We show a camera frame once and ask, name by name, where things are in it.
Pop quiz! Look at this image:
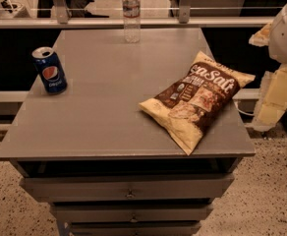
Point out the blue pepsi can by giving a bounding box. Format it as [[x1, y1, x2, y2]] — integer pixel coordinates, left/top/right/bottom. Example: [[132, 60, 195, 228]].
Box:
[[32, 46, 67, 94]]

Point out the metal window rail frame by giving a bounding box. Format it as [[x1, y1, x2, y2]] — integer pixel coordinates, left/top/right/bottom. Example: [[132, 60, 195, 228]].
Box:
[[0, 0, 273, 29]]

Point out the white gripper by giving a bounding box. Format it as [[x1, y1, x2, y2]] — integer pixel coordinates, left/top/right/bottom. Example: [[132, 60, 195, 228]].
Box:
[[249, 4, 287, 132]]

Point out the white cable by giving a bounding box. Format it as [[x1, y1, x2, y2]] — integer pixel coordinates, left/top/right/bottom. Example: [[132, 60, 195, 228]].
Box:
[[234, 100, 256, 117]]

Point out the grey drawer cabinet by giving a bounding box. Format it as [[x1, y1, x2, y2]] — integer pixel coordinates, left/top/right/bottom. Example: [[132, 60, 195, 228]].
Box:
[[0, 28, 257, 236]]

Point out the clear plastic water bottle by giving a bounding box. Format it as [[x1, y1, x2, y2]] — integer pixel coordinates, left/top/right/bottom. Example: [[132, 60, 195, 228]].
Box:
[[122, 0, 141, 43]]

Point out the brown sea salt chip bag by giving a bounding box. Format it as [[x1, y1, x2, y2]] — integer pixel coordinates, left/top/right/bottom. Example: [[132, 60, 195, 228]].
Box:
[[139, 51, 255, 155]]

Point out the top grey drawer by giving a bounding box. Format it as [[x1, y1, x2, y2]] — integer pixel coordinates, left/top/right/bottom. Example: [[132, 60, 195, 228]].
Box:
[[20, 173, 234, 203]]

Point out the middle grey drawer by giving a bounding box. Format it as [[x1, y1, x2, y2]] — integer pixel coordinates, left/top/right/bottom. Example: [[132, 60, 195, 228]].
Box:
[[51, 204, 213, 223]]

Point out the grey drawer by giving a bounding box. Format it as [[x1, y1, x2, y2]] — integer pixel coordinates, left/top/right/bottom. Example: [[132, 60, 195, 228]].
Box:
[[70, 221, 201, 236], [51, 204, 213, 223], [20, 173, 234, 203]]

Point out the bottom grey drawer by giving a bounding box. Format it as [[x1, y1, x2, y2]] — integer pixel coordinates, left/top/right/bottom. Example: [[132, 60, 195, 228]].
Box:
[[70, 221, 201, 236]]

